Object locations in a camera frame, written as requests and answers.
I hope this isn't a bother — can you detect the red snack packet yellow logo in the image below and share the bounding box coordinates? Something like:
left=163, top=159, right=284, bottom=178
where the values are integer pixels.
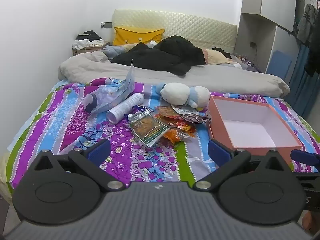
left=160, top=119, right=197, bottom=133

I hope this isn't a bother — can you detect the clear plastic bag with purple toy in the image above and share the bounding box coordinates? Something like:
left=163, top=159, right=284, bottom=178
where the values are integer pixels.
left=82, top=59, right=135, bottom=114

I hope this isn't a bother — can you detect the grey striped hanging jacket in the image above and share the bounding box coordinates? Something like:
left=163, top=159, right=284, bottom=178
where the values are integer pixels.
left=296, top=4, right=317, bottom=44

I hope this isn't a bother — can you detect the blue board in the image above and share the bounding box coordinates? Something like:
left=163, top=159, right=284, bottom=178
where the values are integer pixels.
left=266, top=50, right=292, bottom=82

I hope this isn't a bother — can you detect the cluttered bedside table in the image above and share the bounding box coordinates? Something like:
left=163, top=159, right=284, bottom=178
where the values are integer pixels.
left=232, top=54, right=260, bottom=72

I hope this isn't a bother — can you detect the orange snack packet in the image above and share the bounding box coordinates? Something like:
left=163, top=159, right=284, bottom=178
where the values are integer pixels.
left=162, top=127, right=195, bottom=145

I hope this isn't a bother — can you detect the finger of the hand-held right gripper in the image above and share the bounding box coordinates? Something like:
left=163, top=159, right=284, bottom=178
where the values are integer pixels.
left=290, top=149, right=320, bottom=173

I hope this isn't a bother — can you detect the pile of clothes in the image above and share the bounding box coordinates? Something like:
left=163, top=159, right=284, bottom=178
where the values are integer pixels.
left=72, top=31, right=105, bottom=50

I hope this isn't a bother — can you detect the wooden nightstand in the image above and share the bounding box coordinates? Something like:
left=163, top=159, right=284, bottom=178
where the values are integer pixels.
left=72, top=41, right=110, bottom=57

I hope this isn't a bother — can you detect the white and blue plush toy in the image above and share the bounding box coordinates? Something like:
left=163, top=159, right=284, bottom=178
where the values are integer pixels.
left=155, top=82, right=211, bottom=111

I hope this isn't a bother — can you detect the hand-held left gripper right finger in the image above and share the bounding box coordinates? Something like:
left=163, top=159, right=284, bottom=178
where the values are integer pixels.
left=194, top=139, right=292, bottom=193

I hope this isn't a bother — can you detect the dark brown snack packet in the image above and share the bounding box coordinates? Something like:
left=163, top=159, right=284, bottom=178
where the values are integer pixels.
left=171, top=104, right=212, bottom=123

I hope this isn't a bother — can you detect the black jacket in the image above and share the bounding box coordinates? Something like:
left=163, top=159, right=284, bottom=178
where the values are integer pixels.
left=110, top=35, right=206, bottom=76

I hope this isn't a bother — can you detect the floral printed bedsheet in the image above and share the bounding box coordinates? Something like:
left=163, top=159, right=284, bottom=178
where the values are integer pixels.
left=6, top=77, right=320, bottom=193

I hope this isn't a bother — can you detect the grey duvet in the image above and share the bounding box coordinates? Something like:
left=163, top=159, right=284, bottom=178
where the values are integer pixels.
left=58, top=54, right=290, bottom=98

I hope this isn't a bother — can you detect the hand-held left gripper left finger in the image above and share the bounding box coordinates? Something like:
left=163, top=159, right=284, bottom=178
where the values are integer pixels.
left=26, top=139, right=125, bottom=193

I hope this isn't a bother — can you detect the pink cardboard box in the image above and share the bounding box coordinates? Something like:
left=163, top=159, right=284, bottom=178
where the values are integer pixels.
left=207, top=95, right=303, bottom=167

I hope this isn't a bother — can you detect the grey-blue garment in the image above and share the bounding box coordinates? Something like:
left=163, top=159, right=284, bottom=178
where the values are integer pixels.
left=101, top=45, right=125, bottom=60

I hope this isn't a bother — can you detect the purple snack packet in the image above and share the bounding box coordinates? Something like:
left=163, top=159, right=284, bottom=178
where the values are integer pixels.
left=127, top=104, right=155, bottom=118

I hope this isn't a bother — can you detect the yellow pillow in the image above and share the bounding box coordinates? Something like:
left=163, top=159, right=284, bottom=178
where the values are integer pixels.
left=112, top=27, right=165, bottom=46

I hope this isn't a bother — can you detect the white wall cabinet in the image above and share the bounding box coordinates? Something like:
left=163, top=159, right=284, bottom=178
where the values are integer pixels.
left=241, top=0, right=304, bottom=34

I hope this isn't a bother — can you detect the person's right forearm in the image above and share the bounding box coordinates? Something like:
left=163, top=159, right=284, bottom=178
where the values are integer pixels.
left=301, top=211, right=320, bottom=232

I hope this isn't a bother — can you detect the white spray can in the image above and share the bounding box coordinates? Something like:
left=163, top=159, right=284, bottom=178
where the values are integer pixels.
left=106, top=93, right=145, bottom=124

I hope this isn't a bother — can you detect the blue curtain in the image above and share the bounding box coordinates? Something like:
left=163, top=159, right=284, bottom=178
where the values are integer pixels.
left=285, top=42, right=320, bottom=119

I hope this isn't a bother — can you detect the beige pillow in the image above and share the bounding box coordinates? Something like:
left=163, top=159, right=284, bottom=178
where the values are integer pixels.
left=204, top=49, right=234, bottom=64

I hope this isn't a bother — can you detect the beige quilted headboard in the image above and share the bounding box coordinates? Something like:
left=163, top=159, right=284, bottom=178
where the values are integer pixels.
left=111, top=9, right=237, bottom=55

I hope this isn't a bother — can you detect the green label snack packet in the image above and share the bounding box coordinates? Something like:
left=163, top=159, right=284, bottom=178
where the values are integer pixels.
left=128, top=112, right=173, bottom=148

